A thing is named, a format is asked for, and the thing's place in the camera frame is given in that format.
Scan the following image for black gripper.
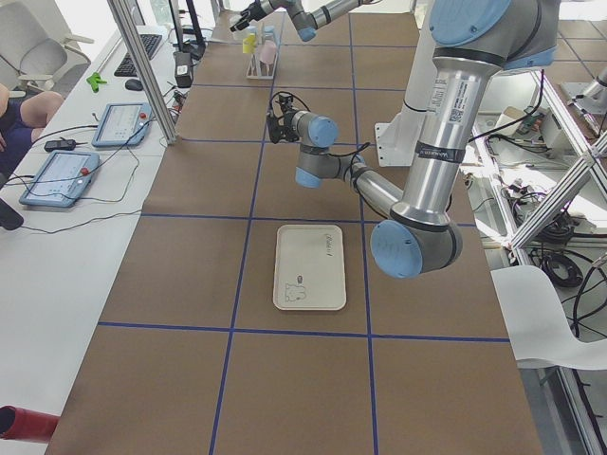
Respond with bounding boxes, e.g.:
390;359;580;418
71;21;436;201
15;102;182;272
230;0;273;32
266;100;300;144

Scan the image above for yellow plastic cup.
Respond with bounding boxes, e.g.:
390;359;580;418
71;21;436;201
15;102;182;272
242;33;258;55

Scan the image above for pink plastic cup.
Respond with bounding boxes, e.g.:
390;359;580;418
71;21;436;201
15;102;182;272
259;40;278;65

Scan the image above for pale green plastic cup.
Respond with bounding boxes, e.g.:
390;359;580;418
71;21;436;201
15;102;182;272
230;16;244;31

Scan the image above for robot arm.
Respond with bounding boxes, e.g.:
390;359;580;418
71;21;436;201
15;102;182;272
267;1;561;279
230;0;373;42

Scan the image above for black computer monitor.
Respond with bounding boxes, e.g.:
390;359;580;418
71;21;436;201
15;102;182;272
168;0;208;61

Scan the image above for black power adapter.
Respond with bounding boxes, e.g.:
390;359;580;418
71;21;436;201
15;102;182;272
174;51;193;88

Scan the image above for black keyboard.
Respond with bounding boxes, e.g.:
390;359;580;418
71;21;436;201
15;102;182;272
113;33;163;78

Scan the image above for black computer mouse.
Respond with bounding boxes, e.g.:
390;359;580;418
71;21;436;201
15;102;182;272
124;79;143;91

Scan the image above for cream plastic tray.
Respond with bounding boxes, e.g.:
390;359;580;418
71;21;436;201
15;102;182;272
272;225;347;311

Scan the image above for far blue teach pendant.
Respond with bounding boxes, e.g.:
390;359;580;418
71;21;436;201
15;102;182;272
91;102;152;148

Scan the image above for blue teach pendant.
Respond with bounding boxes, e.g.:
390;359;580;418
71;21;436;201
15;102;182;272
91;102;152;148
19;151;101;209

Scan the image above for green plastic clamp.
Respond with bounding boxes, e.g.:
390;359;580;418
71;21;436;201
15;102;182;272
86;72;107;93

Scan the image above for white office chair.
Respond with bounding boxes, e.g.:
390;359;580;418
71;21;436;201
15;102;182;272
1;1;94;98

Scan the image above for black handheld controller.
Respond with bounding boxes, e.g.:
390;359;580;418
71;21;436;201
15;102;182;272
44;139;77;153

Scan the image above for near blue teach pendant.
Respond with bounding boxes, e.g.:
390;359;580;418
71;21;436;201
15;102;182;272
19;151;101;209

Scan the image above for seated person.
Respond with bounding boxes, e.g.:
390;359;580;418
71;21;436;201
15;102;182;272
1;84;64;177

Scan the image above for white plastic chair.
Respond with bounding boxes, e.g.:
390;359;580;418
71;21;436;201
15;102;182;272
490;265;606;371

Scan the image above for red cylinder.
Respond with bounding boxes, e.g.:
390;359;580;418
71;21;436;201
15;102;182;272
1;406;60;444

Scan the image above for white wire cup rack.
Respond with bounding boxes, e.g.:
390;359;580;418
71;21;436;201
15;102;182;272
247;25;278;80

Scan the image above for aluminium frame post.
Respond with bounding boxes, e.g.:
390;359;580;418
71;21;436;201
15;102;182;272
107;0;177;145

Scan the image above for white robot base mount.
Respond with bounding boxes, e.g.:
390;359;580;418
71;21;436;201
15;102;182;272
375;122;420;167

